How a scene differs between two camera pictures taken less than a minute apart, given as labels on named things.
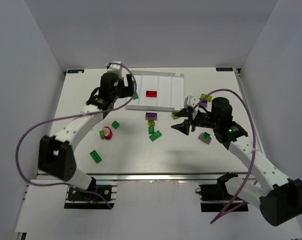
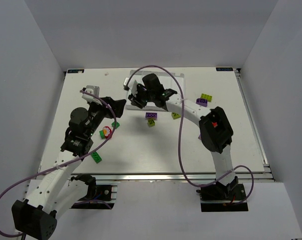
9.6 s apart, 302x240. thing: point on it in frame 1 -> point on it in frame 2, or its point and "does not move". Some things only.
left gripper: [128, 85] -> [110, 107]
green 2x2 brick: [115, 124] does not move
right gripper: [192, 121] -> [139, 97]
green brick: [101, 134] does not move
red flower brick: [107, 132] does not move
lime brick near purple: [151, 122] does not move
